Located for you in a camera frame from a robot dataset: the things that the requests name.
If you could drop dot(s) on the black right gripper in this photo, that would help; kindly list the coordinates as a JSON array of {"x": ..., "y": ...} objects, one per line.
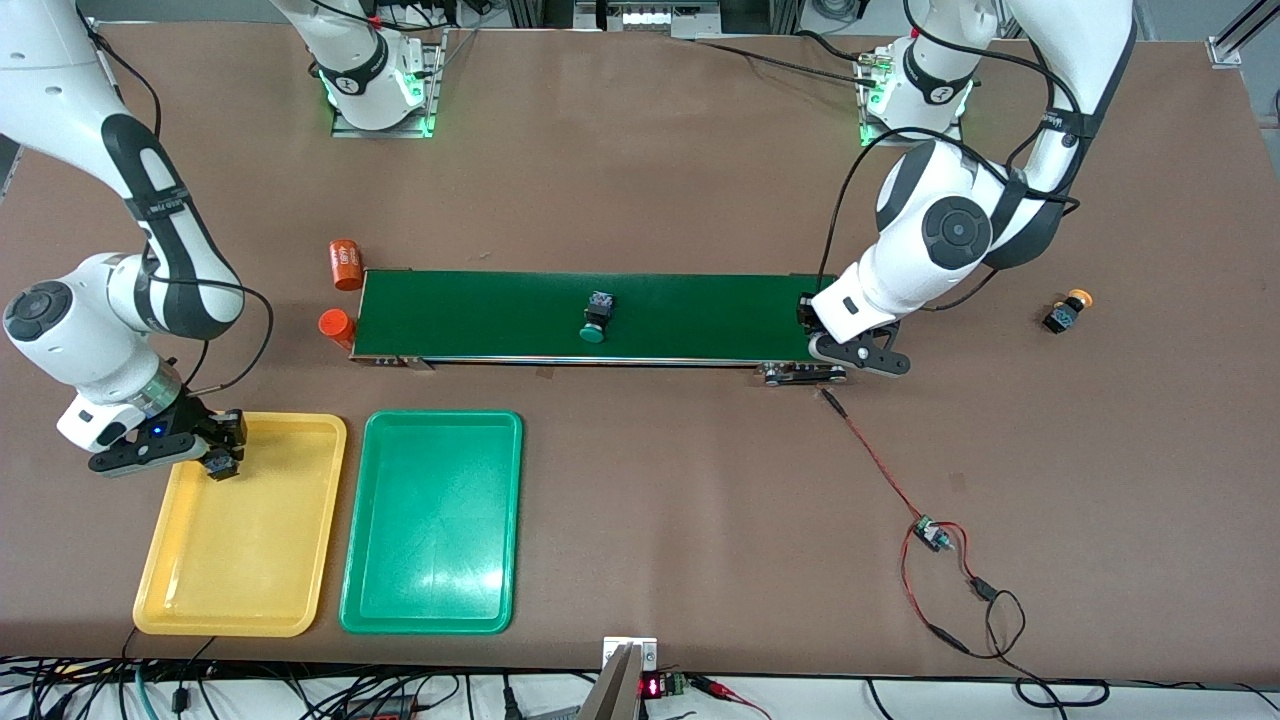
[{"x": 193, "y": 419}]

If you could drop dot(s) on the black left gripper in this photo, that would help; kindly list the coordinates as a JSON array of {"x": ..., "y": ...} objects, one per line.
[{"x": 805, "y": 311}]

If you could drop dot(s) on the yellow cap push button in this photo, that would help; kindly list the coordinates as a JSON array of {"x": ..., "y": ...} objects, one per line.
[
  {"x": 220, "y": 466},
  {"x": 1060, "y": 319}
]

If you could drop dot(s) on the orange 4680 cylinder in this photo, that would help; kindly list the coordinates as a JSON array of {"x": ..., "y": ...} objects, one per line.
[
  {"x": 346, "y": 265},
  {"x": 334, "y": 325}
]

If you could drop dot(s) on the green cap push button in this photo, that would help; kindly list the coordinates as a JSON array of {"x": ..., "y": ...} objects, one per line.
[{"x": 600, "y": 303}]

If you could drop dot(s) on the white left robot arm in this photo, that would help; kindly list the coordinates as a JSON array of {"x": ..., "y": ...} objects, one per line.
[{"x": 950, "y": 230}]

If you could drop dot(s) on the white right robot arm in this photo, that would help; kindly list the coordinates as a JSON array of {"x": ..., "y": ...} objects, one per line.
[{"x": 90, "y": 350}]

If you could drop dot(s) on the yellow plastic tray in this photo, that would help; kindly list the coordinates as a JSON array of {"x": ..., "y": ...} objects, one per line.
[{"x": 240, "y": 540}]

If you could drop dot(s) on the green belt conveyor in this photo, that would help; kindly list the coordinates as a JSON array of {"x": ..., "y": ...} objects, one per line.
[{"x": 700, "y": 315}]

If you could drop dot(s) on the small black controller board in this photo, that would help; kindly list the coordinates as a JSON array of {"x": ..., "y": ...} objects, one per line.
[{"x": 930, "y": 534}]

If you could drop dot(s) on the green plastic tray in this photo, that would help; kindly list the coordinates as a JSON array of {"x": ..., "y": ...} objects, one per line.
[{"x": 430, "y": 520}]

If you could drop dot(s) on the red clip lead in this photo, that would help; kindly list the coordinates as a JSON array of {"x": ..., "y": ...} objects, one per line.
[{"x": 715, "y": 687}]

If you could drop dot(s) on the red digit display module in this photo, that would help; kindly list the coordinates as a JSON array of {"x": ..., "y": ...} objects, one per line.
[{"x": 652, "y": 688}]

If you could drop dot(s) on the aluminium arm base plate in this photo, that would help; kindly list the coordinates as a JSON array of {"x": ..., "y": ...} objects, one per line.
[
  {"x": 940, "y": 142},
  {"x": 436, "y": 90}
]

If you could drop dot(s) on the metal frame with lights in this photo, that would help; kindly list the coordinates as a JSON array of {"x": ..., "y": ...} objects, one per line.
[{"x": 645, "y": 18}]

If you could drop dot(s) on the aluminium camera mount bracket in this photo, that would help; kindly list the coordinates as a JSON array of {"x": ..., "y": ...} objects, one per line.
[{"x": 620, "y": 690}]

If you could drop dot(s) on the aluminium extrusion post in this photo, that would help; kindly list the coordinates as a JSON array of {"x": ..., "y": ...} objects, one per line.
[{"x": 1235, "y": 40}]

